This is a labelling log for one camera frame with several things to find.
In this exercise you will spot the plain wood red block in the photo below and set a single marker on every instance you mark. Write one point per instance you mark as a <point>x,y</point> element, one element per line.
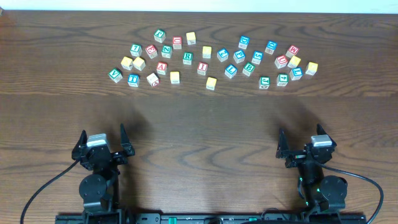
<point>153,79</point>

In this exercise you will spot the blue T block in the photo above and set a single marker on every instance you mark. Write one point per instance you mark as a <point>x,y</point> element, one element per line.
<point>133,80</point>

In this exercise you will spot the blue 5 block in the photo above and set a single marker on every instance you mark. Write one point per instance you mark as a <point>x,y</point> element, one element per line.
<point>257,57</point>

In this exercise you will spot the yellow G block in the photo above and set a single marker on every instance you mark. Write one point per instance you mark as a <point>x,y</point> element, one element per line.
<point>311,68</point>

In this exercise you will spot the yellow O block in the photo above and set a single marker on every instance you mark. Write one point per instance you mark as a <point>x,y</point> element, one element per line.
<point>211,83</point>
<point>206,51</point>

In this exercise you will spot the green R block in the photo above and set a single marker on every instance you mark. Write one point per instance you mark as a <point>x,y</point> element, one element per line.
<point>187,58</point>

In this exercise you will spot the yellow block centre left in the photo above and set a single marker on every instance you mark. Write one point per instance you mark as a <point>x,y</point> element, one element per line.
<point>174,77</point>

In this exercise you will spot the green J block lower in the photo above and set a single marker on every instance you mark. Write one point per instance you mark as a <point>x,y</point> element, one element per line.
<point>264,82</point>

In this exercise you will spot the yellow block far left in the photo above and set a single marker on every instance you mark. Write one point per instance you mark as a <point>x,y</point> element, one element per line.
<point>127,63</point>

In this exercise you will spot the green V block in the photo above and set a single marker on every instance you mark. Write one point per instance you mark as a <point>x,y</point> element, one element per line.
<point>116,75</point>

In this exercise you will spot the blue l block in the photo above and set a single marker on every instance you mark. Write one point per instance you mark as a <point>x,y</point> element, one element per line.
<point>230,71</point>
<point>296,73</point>

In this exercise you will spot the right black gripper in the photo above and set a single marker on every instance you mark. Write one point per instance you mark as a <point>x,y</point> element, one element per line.
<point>297,156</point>

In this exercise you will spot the green j block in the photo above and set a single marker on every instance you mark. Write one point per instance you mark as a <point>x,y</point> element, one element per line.
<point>159,35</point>
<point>264,82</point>

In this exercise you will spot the green B block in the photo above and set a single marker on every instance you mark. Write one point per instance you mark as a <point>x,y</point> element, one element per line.
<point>248,69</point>

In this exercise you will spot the blue L block right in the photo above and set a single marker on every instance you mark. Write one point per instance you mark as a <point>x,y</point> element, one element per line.
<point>296,73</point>

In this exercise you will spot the green 4 block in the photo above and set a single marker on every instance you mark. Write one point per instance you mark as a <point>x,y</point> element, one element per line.
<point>282,79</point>

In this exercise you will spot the blue L block centre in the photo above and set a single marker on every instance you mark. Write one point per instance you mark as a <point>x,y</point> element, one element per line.
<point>230,71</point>

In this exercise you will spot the yellow C block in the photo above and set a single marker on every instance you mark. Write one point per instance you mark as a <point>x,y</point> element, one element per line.
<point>139,63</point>

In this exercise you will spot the red U block right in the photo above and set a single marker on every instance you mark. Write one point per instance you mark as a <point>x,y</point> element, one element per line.
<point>281,61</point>

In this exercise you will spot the green Z block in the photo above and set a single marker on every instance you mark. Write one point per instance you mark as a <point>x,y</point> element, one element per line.
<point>166,51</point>

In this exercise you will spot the red M block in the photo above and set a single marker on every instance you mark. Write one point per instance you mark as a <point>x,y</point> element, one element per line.
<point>291,51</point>

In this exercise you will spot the yellow X block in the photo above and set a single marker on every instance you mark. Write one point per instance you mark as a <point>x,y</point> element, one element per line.
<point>294,62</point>

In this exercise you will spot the red I block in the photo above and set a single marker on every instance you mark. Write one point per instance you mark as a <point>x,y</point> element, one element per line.
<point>202,68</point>

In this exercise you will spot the red A block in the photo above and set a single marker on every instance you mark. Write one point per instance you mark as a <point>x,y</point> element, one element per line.
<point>161,68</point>

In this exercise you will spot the green 7 block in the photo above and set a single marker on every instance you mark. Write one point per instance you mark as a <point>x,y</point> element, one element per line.
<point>136,50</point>

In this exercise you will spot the blue P block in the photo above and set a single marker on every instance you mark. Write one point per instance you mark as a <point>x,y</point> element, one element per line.
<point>239,56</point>

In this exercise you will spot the blue 2 block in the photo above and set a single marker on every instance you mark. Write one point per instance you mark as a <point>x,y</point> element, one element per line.
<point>222,55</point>

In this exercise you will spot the red E block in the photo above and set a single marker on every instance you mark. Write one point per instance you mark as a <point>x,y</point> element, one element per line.
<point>151,51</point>

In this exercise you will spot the blue D block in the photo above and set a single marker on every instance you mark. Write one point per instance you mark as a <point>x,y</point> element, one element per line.
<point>243,42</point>

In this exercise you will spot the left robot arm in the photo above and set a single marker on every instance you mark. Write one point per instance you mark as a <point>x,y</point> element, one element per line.
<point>100,190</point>

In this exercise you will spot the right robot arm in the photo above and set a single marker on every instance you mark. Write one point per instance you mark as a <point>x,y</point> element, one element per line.
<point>324,195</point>

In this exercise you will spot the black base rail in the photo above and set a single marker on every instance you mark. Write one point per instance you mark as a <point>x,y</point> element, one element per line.
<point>155,218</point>

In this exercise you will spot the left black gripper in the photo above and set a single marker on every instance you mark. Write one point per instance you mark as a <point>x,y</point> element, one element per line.
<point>101,154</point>

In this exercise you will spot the green J block top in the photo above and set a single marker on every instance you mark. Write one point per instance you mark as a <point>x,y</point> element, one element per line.
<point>159,35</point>

